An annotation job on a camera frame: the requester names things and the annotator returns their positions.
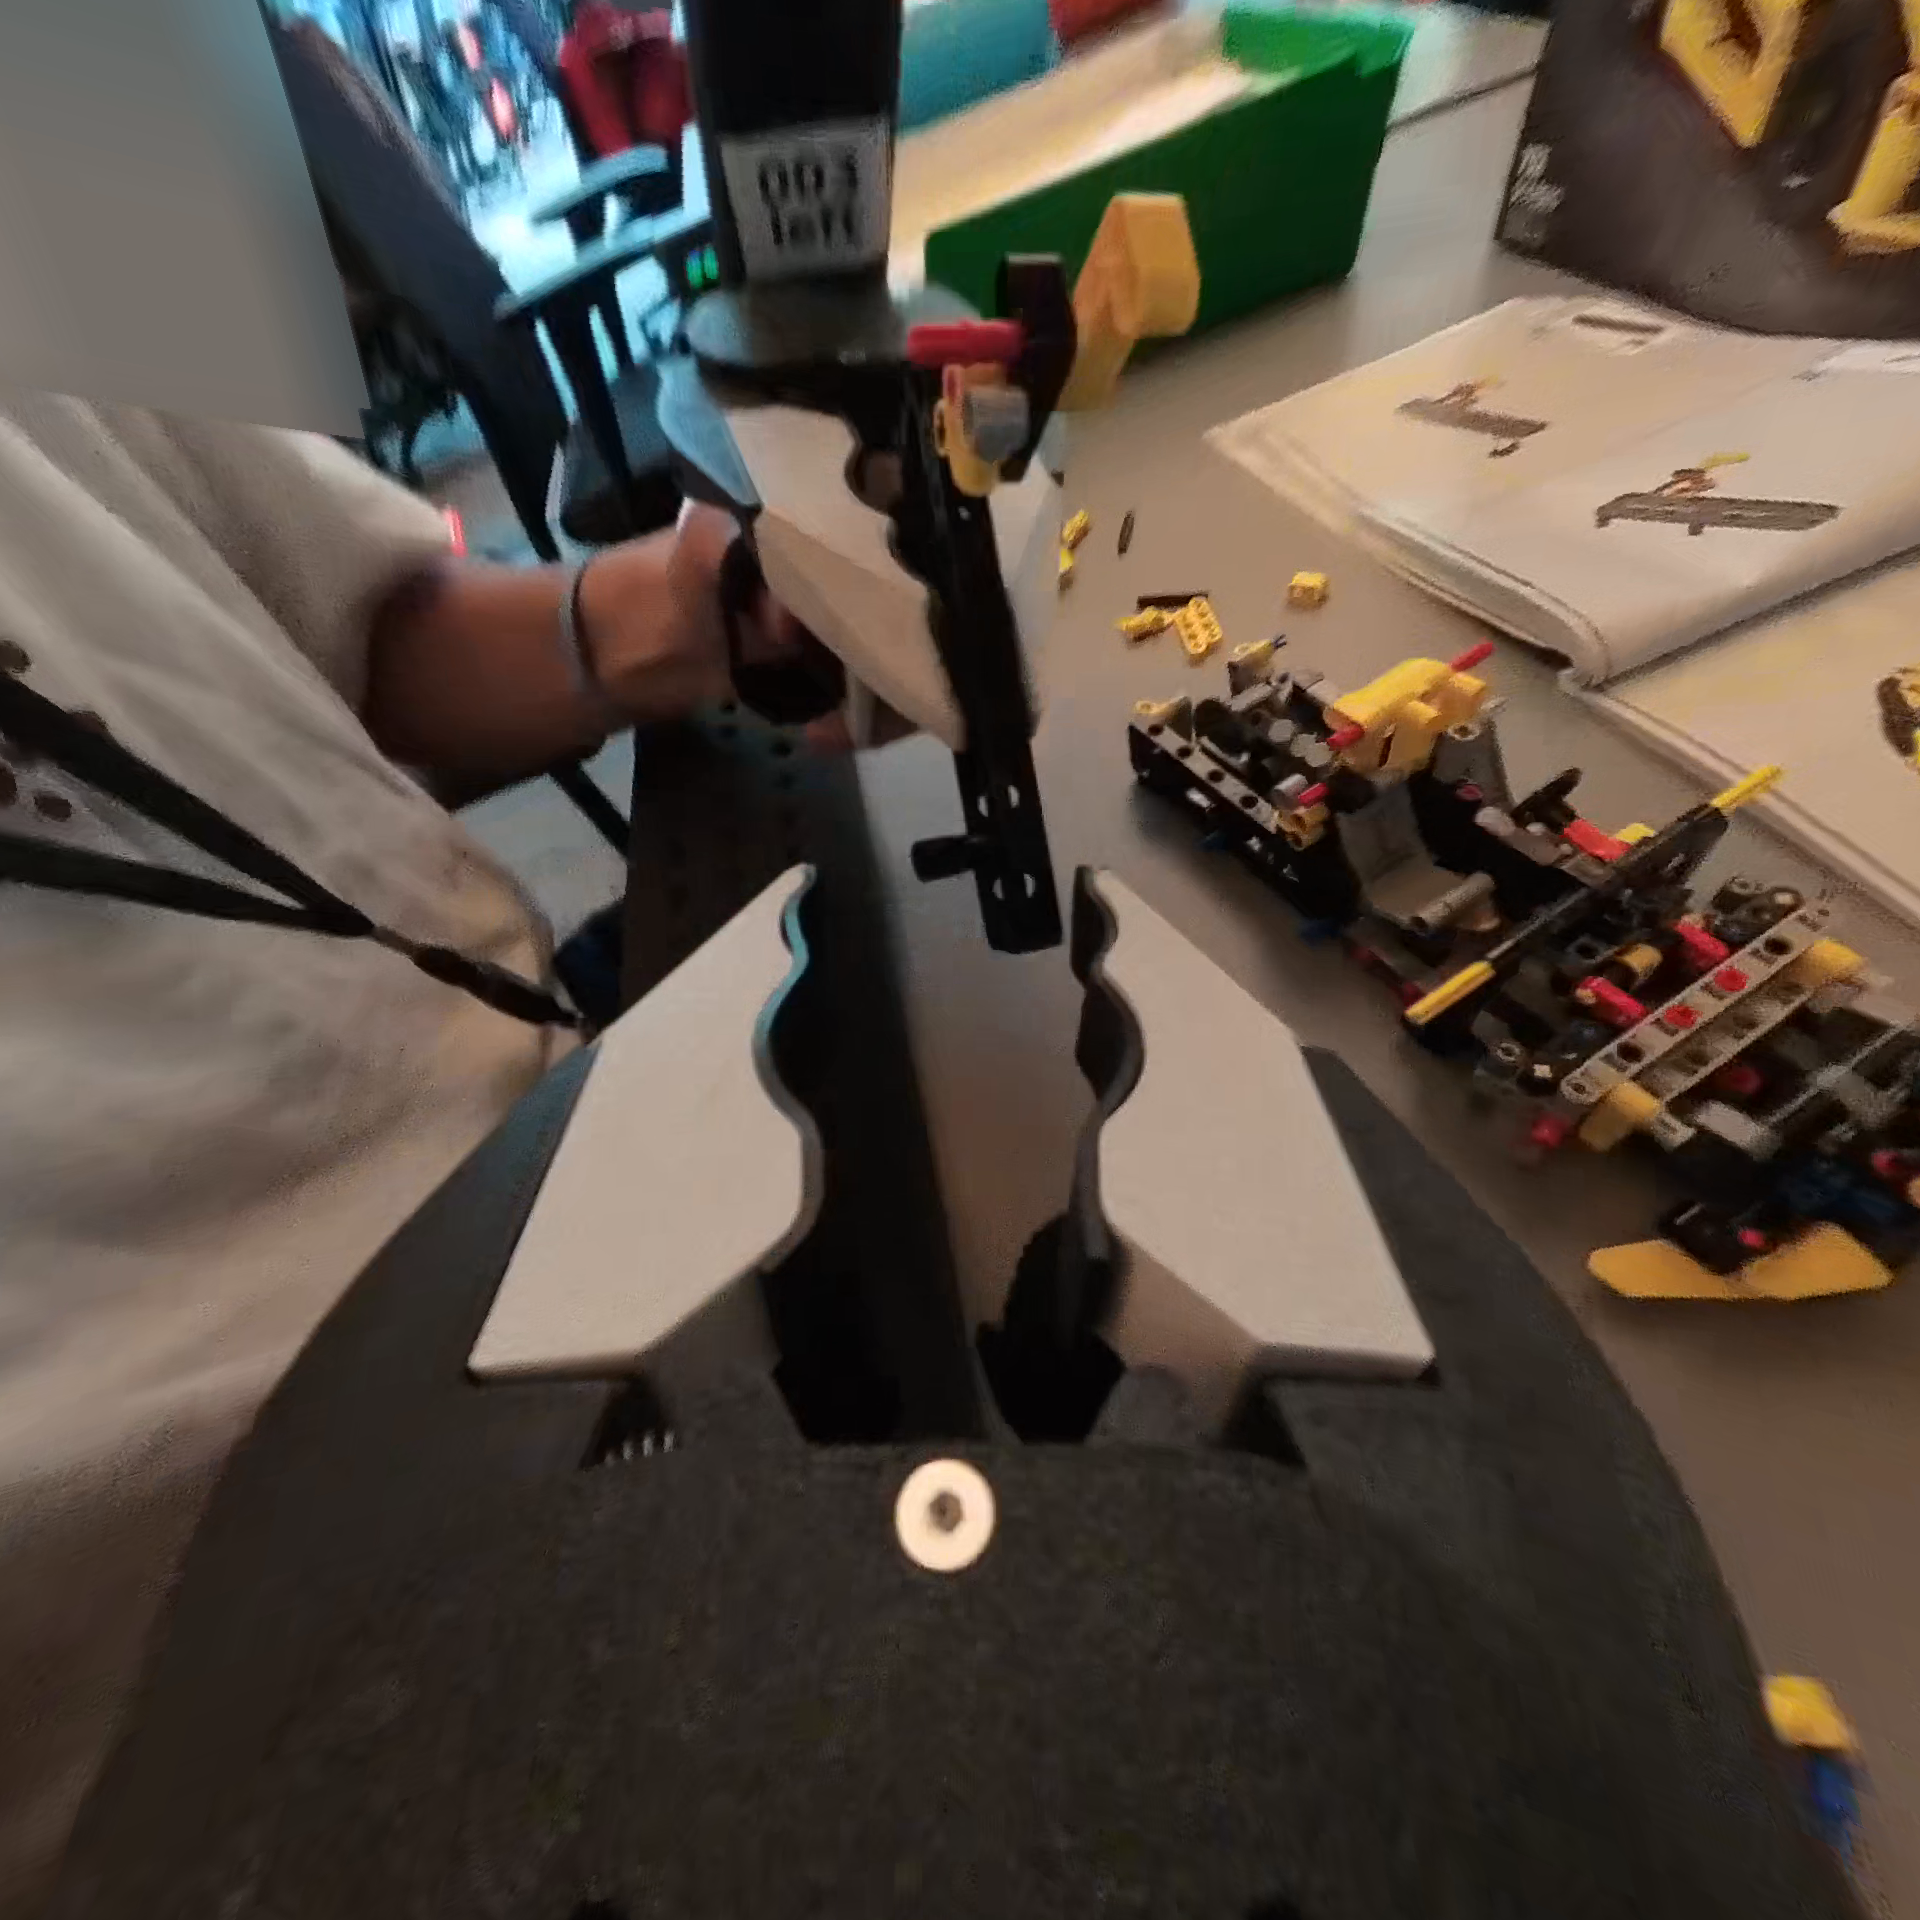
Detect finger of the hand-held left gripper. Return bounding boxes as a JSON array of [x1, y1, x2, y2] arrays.
[[730, 406, 965, 753], [989, 446, 1058, 739]]

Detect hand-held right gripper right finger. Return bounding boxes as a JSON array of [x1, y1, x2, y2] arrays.
[[989, 865, 1439, 1410]]

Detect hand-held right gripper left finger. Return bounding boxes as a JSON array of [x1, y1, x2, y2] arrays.
[[470, 865, 830, 1384]]

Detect black lego beam assembly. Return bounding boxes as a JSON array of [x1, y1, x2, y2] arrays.
[[843, 252, 1087, 958]]

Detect person's left forearm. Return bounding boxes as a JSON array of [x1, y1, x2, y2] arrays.
[[367, 552, 619, 768]]

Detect scattered yellow black lego pieces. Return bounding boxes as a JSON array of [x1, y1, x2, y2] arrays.
[[1051, 505, 1332, 661]]

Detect yellow lego panel piece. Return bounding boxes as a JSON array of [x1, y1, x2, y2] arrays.
[[1058, 194, 1208, 414]]

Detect partly built lego car chassis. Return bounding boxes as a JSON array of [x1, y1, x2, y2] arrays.
[[1132, 636, 1920, 1307]]

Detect yellow blue lego piece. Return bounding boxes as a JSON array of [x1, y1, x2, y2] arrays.
[[1759, 1670, 1869, 1870]]

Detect lego set box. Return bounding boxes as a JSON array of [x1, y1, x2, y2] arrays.
[[1493, 0, 1920, 340]]

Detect person's left hand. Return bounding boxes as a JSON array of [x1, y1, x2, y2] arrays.
[[599, 504, 849, 753]]

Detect green plastic bin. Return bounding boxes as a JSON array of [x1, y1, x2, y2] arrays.
[[923, 0, 1413, 369]]

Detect open instruction booklet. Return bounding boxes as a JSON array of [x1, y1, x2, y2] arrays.
[[1208, 292, 1920, 904]]

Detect dark wrist bracelet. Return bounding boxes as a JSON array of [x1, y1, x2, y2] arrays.
[[559, 560, 612, 739]]

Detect black lanyard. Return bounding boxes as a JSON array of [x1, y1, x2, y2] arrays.
[[0, 645, 587, 1035]]

